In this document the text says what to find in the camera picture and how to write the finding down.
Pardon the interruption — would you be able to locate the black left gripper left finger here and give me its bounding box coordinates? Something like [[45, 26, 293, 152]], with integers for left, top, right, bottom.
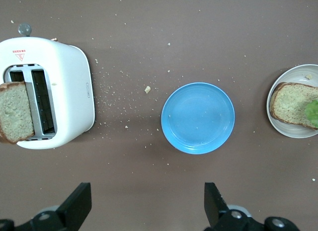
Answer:
[[0, 182, 92, 231]]

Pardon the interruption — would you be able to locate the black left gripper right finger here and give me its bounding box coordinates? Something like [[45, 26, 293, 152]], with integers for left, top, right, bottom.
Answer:
[[203, 182, 299, 231]]

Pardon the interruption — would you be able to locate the brown bread slice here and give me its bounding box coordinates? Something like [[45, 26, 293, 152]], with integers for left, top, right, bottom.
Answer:
[[0, 81, 35, 145], [269, 82, 318, 131]]

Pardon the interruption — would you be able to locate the green lettuce leaf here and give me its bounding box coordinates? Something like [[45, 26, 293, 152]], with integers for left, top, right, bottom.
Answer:
[[304, 99, 318, 129]]

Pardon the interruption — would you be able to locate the blue plate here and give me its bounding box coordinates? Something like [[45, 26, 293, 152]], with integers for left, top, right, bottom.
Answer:
[[160, 82, 236, 155]]

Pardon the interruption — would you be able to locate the beige plate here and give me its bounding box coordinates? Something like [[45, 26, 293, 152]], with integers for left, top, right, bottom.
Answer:
[[266, 64, 318, 139]]

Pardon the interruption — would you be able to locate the white toaster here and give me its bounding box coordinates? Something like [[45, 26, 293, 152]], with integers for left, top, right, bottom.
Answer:
[[0, 22, 96, 150]]

